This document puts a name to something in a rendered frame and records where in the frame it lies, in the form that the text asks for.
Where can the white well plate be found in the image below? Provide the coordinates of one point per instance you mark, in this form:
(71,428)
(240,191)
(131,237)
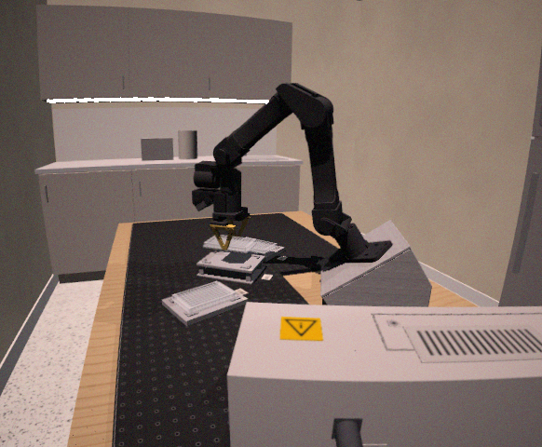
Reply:
(237,244)
(263,246)
(203,297)

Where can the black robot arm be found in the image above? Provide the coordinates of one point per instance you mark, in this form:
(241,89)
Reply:
(316,116)

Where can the light grey machine housing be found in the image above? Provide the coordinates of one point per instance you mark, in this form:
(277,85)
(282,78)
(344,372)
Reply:
(408,376)

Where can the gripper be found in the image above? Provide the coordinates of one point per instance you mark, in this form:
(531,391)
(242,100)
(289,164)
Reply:
(234,212)

